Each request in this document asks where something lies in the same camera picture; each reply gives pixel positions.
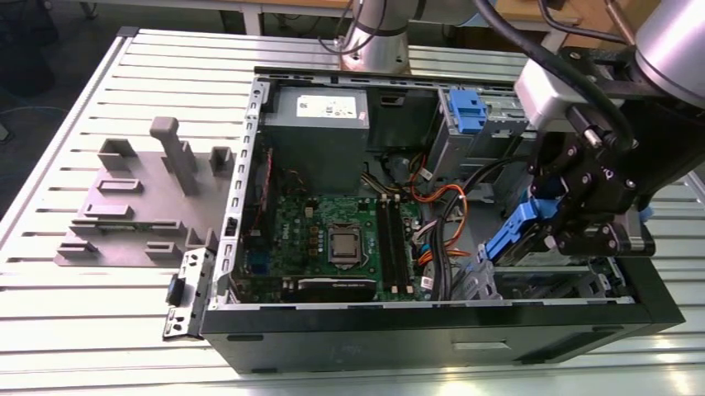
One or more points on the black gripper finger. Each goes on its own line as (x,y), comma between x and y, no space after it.
(574,165)
(590,241)

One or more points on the hard disk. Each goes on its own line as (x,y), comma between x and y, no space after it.
(509,235)

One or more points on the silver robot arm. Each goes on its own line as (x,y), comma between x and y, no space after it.
(380,53)

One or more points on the metal disk bay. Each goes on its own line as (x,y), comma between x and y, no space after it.
(485,280)

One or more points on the metal optical drive cage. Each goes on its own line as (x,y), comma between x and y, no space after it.
(463,152)

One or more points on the blue plastic drive latch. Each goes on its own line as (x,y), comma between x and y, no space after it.
(465,111)

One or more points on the black RAM slot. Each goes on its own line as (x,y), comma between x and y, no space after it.
(389,247)

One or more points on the CPU socket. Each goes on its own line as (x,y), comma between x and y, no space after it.
(344,226)

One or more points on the silver CPU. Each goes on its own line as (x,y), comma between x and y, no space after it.
(347,247)

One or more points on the black PC case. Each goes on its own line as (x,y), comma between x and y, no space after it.
(385,342)

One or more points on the grey power supply unit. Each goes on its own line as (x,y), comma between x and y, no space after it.
(315,156)

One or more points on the black graphics card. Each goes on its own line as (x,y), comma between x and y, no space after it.
(331,290)

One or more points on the green motherboard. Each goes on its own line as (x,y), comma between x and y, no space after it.
(297,214)

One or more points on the blue expansion slot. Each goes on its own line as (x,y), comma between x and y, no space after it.
(260,264)

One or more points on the long white framed desk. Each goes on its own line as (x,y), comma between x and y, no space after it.
(250,22)

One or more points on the grey parts rack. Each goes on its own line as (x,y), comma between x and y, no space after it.
(165,214)

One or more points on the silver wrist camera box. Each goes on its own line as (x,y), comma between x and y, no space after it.
(551,99)

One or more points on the wooden desk white frame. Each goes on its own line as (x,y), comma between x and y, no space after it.
(529,10)

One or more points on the metal slot retainer bracket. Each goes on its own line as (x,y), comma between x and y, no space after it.
(194,264)

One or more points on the black blue bracket latch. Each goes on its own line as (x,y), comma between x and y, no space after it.
(176,290)

